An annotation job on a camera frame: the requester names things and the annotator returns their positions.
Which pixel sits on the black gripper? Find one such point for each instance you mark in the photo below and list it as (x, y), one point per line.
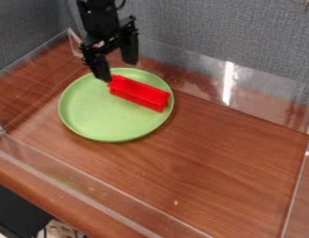
(108, 32)

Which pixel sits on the red plastic block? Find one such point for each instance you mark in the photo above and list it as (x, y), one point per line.
(140, 93)

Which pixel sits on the green round plate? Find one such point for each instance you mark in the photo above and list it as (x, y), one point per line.
(104, 117)

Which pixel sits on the white power strip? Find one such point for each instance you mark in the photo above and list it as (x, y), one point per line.
(60, 230)

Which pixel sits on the clear acrylic corner bracket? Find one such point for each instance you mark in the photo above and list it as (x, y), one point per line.
(74, 43)

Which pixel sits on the clear acrylic enclosure wall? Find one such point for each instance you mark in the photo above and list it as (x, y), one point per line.
(221, 173)

